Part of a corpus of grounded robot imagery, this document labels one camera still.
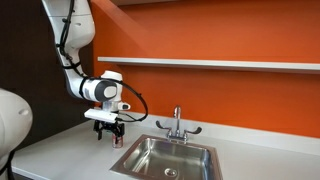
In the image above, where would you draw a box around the black cable at arm base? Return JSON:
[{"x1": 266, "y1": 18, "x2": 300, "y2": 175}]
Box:
[{"x1": 0, "y1": 149, "x2": 17, "y2": 180}]

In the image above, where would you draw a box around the white backsplash strip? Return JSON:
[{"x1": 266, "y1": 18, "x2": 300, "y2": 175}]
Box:
[{"x1": 93, "y1": 106, "x2": 320, "y2": 157}]

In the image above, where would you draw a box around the long white wall shelf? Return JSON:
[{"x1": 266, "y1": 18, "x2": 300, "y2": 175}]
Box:
[{"x1": 97, "y1": 56, "x2": 320, "y2": 75}]

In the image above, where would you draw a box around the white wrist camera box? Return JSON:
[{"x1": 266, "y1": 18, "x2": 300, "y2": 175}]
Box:
[{"x1": 83, "y1": 108, "x2": 120, "y2": 123}]

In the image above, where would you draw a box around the chrome faucet with black handles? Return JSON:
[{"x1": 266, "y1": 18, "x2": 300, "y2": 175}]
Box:
[{"x1": 155, "y1": 104, "x2": 203, "y2": 144}]

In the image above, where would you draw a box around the red soda can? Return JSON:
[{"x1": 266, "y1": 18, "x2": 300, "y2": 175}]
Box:
[{"x1": 111, "y1": 133, "x2": 124, "y2": 150}]

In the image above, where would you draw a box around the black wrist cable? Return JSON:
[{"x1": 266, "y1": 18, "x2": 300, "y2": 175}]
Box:
[{"x1": 54, "y1": 0, "x2": 150, "y2": 123}]

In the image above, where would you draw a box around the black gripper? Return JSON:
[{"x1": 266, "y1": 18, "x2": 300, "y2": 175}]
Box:
[{"x1": 92, "y1": 119, "x2": 126, "y2": 141}]

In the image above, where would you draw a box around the dark wood cabinet panel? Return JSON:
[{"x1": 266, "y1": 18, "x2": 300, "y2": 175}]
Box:
[{"x1": 0, "y1": 0, "x2": 96, "y2": 152}]

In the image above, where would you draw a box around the stainless steel sink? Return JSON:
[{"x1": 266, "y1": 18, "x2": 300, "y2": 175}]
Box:
[{"x1": 109, "y1": 133, "x2": 224, "y2": 180}]

